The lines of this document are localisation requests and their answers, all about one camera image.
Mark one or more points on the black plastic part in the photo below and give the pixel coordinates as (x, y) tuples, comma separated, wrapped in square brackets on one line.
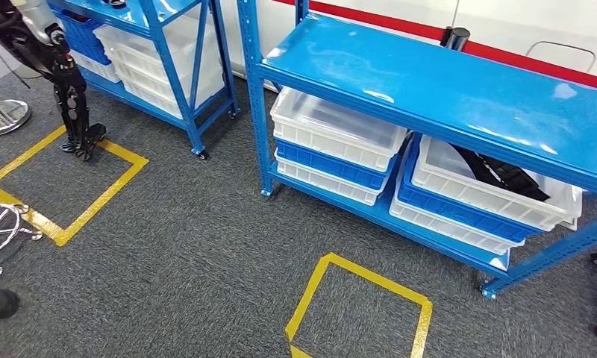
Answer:
[(506, 175)]

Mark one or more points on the black humanoid robot legs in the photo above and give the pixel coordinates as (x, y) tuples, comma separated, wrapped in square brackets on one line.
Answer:
[(73, 99)]

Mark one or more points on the black barrier post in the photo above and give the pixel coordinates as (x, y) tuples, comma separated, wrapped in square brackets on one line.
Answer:
[(456, 39)]

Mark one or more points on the white plastic bin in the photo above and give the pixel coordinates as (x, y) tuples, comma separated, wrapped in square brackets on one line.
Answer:
[(145, 94), (328, 133), (442, 227), (476, 197), (98, 69), (323, 183), (125, 42)]

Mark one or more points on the chrome stanchion post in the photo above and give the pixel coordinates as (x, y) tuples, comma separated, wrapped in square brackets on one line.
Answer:
[(7, 116)]

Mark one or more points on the black round stool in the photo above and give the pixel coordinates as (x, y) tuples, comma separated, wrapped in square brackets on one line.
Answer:
[(31, 233)]

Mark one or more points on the white car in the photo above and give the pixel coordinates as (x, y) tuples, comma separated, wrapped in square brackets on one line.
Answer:
[(501, 19)]

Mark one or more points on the red barrier belt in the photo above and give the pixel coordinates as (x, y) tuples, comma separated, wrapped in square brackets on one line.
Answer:
[(526, 61), (377, 19)]

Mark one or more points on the yellow floor tape square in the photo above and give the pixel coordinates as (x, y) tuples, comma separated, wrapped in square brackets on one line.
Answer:
[(105, 201)]

